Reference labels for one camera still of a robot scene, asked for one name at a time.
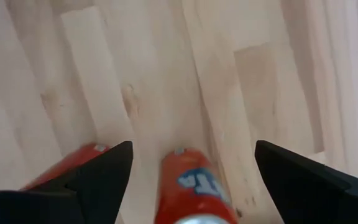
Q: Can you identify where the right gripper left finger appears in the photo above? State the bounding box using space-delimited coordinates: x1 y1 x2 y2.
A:
0 141 134 224

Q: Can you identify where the red Fanta strawberry can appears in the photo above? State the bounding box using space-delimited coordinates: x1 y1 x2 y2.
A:
154 147 239 224
20 142 111 191

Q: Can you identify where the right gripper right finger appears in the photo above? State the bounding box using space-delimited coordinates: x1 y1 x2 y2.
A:
254 139 358 224

